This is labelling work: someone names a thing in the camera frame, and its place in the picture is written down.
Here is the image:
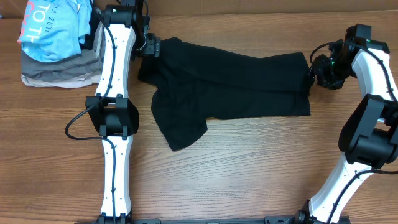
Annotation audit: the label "black t-shirt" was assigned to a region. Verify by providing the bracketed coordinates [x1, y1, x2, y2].
[138, 37, 313, 151]

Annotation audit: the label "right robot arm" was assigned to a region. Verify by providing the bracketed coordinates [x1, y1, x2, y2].
[287, 24, 397, 223]

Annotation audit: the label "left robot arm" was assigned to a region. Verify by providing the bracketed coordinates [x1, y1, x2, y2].
[86, 0, 160, 223]

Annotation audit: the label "dark grey folded shirt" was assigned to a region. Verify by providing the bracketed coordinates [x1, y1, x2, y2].
[21, 22, 105, 82]

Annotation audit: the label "black folded garment in stack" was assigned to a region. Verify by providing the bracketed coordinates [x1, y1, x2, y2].
[80, 7, 101, 50]

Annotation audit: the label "beige folded shirt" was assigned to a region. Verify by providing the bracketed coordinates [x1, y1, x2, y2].
[21, 71, 102, 88]

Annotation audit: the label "light blue printed t-shirt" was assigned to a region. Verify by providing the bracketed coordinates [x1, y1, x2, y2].
[17, 0, 93, 63]

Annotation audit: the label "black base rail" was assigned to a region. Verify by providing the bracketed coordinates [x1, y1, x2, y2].
[74, 215, 352, 224]

